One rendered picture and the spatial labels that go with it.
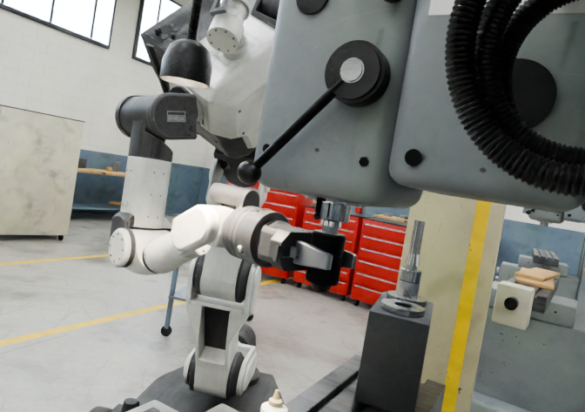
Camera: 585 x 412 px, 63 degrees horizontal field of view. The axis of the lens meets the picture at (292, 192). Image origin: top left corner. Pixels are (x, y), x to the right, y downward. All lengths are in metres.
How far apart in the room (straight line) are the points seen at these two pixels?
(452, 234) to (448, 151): 1.87
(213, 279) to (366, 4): 0.97
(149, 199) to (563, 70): 0.77
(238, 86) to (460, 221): 1.54
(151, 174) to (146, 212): 0.08
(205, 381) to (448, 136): 1.24
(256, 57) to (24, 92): 8.17
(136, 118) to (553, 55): 0.79
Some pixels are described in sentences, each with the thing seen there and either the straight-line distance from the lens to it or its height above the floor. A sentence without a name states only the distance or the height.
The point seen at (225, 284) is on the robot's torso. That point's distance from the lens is 1.38.
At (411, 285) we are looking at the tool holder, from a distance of 1.12.
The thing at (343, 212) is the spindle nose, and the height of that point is 1.29.
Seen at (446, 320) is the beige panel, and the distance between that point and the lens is 2.42.
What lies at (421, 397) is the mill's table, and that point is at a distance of 1.16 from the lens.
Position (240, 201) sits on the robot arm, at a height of 1.28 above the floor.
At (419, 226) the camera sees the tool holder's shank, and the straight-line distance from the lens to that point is 1.12.
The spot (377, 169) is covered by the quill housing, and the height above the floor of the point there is 1.35.
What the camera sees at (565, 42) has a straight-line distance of 0.52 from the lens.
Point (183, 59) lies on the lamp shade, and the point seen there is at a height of 1.47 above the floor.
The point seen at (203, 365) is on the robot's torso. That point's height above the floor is 0.73.
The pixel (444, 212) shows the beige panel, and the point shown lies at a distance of 2.38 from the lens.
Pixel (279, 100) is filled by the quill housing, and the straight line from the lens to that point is 0.61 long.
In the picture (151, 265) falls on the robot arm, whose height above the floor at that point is 1.12.
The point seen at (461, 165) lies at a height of 1.37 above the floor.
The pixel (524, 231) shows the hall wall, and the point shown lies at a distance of 9.61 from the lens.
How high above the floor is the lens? 1.33
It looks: 2 degrees down
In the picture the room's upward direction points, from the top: 9 degrees clockwise
